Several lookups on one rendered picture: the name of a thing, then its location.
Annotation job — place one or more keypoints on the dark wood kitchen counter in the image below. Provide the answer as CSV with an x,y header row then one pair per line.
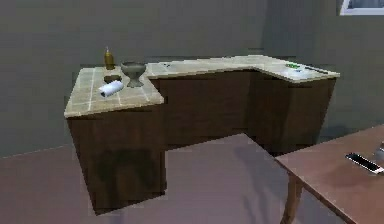
x,y
206,100

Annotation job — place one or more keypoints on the grey footed bowl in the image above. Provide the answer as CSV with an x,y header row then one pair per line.
x,y
133,71

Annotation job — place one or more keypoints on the white paper roll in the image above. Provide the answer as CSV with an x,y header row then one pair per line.
x,y
111,88

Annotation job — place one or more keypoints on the dark brown round dish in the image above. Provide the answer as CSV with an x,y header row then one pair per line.
x,y
111,78

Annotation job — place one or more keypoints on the olive glass bottle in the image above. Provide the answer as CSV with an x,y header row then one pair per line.
x,y
109,60

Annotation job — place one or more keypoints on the green sponge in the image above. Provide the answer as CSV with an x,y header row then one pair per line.
x,y
293,66

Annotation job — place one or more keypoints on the black knife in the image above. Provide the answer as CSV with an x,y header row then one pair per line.
x,y
316,69

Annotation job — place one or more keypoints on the brown wooden table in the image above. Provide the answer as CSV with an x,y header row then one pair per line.
x,y
343,180

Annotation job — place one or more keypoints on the white framed window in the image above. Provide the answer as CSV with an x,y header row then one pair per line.
x,y
362,6

